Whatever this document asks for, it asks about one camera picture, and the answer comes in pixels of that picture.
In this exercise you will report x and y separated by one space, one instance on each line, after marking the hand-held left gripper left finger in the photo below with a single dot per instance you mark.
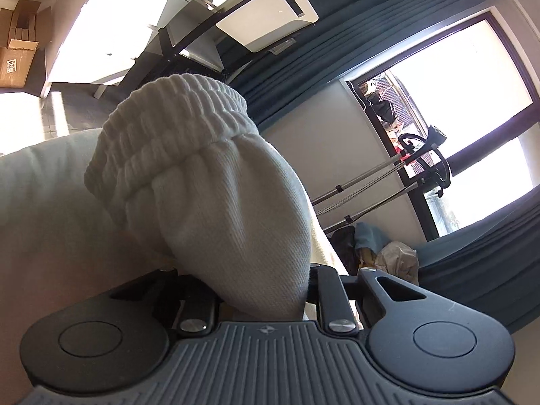
196 309

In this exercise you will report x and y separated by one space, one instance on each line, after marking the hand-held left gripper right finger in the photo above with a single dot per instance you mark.
333 299

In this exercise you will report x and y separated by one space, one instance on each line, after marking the black bag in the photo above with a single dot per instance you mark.
344 244

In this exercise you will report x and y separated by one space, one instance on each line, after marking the blue cloth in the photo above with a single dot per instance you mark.
369 236

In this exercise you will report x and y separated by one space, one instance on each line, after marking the garment steamer stand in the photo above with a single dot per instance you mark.
379 177

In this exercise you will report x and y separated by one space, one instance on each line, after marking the blue curtain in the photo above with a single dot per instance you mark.
485 261
358 17

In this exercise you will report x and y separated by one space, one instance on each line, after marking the dark framed window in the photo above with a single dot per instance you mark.
476 93

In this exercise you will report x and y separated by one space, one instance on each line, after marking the white desk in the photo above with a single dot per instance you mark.
114 29

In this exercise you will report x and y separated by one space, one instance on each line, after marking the flat cardboard box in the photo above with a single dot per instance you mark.
14 65

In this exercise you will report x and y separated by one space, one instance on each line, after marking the open cardboard box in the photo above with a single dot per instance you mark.
27 25

